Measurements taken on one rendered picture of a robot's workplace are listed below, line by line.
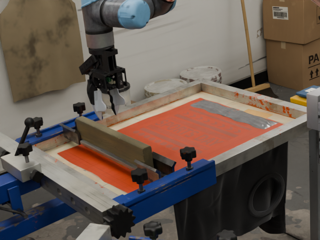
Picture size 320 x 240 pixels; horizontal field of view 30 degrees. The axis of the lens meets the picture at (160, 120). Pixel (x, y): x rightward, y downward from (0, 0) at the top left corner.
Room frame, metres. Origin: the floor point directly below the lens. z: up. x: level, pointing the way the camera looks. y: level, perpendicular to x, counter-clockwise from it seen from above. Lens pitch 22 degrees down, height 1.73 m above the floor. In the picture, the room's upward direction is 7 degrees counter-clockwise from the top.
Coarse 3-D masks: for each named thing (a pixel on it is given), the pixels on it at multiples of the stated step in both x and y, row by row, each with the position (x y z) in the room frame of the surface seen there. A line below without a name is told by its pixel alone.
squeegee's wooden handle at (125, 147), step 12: (84, 120) 1.72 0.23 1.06; (84, 132) 1.71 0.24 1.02; (96, 132) 1.65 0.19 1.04; (108, 132) 1.60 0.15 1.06; (96, 144) 1.66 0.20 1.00; (108, 144) 1.60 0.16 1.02; (120, 144) 1.55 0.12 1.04; (132, 144) 1.50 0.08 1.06; (144, 144) 1.49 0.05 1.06; (120, 156) 1.55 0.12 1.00; (132, 156) 1.50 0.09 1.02; (144, 156) 1.46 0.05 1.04
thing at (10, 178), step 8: (0, 176) 1.43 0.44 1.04; (8, 176) 1.42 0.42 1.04; (0, 184) 1.38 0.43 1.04; (8, 184) 1.39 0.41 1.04; (16, 184) 1.40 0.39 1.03; (24, 184) 1.41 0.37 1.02; (32, 184) 1.42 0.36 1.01; (0, 192) 1.37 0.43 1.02; (24, 192) 1.41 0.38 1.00; (0, 200) 1.37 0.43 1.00; (8, 200) 1.38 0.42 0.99
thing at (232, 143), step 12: (252, 132) 1.71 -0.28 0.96; (264, 132) 1.70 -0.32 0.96; (228, 144) 1.65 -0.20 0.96; (240, 144) 1.64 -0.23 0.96; (168, 156) 1.61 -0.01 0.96; (204, 156) 1.58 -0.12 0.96; (108, 168) 1.58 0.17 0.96; (120, 168) 1.57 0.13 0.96; (180, 168) 1.53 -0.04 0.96; (108, 180) 1.50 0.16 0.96; (120, 180) 1.49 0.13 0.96; (144, 180) 1.48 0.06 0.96
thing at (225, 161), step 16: (208, 80) 2.16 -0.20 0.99; (160, 96) 2.05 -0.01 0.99; (176, 96) 2.08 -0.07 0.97; (224, 96) 2.05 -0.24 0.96; (240, 96) 1.98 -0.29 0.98; (256, 96) 1.94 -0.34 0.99; (112, 112) 1.94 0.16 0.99; (128, 112) 1.95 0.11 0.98; (144, 112) 1.99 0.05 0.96; (288, 112) 1.80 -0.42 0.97; (304, 112) 1.75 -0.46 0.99; (288, 128) 1.64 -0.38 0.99; (304, 128) 1.67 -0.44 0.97; (48, 144) 1.77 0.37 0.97; (256, 144) 1.55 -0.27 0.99; (272, 144) 1.59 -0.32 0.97; (48, 160) 1.61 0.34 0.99; (224, 160) 1.47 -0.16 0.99; (240, 160) 1.51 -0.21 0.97; (80, 176) 1.48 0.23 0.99; (112, 192) 1.36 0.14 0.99
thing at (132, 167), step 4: (80, 140) 1.72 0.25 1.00; (84, 140) 1.71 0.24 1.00; (84, 144) 1.69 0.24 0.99; (88, 144) 1.68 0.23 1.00; (92, 144) 1.67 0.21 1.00; (92, 148) 1.65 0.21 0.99; (96, 148) 1.64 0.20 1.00; (100, 148) 1.64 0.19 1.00; (100, 152) 1.62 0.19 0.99; (104, 152) 1.61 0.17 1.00; (108, 152) 1.60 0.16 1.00; (108, 156) 1.58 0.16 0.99; (112, 156) 1.57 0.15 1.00; (116, 156) 1.57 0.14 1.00; (116, 160) 1.55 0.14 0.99; (120, 160) 1.54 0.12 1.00; (124, 160) 1.53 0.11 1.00; (124, 164) 1.52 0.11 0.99; (128, 164) 1.51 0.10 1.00; (132, 164) 1.50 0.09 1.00; (132, 168) 1.48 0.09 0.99; (136, 168) 1.48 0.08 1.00
